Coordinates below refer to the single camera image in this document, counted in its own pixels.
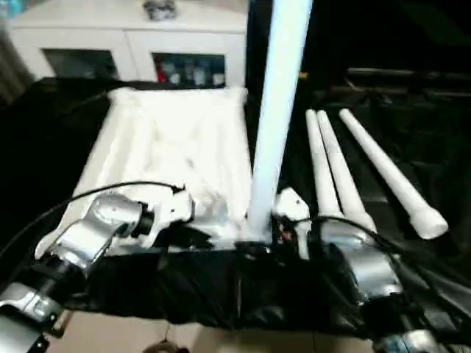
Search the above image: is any white plastic table leg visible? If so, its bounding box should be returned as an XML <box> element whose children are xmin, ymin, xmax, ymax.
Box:
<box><xmin>316</xmin><ymin>109</ymin><xmax>379</xmax><ymax>235</ymax></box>
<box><xmin>338</xmin><ymin>108</ymin><xmax>450</xmax><ymax>241</ymax></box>
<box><xmin>305</xmin><ymin>109</ymin><xmax>346</xmax><ymax>218</ymax></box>
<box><xmin>245</xmin><ymin>0</ymin><xmax>314</xmax><ymax>243</ymax></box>

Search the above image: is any white plastic table top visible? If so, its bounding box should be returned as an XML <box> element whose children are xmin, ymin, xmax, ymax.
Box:
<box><xmin>35</xmin><ymin>86</ymin><xmax>276</xmax><ymax>259</ymax></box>

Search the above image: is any black glossy mat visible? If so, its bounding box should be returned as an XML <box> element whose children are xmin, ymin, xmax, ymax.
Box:
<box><xmin>0</xmin><ymin>76</ymin><xmax>471</xmax><ymax>339</ymax></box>

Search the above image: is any dark robot foot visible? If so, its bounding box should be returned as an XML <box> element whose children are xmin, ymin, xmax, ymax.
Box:
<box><xmin>141</xmin><ymin>340</ymin><xmax>189</xmax><ymax>353</ymax></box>

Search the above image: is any long black bar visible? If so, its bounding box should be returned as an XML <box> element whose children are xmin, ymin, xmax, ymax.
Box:
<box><xmin>347</xmin><ymin>68</ymin><xmax>471</xmax><ymax>81</ymax></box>

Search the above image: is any white cabinet with glass doors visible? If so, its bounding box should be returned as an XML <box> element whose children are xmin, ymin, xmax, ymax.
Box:
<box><xmin>7</xmin><ymin>0</ymin><xmax>249</xmax><ymax>90</ymax></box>

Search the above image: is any grey curtain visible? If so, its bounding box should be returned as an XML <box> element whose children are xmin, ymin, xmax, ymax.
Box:
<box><xmin>0</xmin><ymin>29</ymin><xmax>35</xmax><ymax>107</ymax></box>

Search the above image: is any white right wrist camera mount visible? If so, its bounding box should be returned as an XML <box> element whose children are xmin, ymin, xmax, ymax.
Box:
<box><xmin>271</xmin><ymin>186</ymin><xmax>313</xmax><ymax>261</ymax></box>

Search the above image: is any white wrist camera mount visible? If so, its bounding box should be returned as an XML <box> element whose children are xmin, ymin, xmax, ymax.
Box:
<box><xmin>271</xmin><ymin>186</ymin><xmax>313</xmax><ymax>261</ymax></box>
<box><xmin>141</xmin><ymin>182</ymin><xmax>196</xmax><ymax>250</ymax></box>

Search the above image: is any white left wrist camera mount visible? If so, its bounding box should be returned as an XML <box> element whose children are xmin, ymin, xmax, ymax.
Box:
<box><xmin>141</xmin><ymin>182</ymin><xmax>196</xmax><ymax>250</ymax></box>

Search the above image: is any black left wrist camera cable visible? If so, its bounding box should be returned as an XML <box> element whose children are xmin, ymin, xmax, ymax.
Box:
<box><xmin>0</xmin><ymin>180</ymin><xmax>188</xmax><ymax>259</ymax></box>

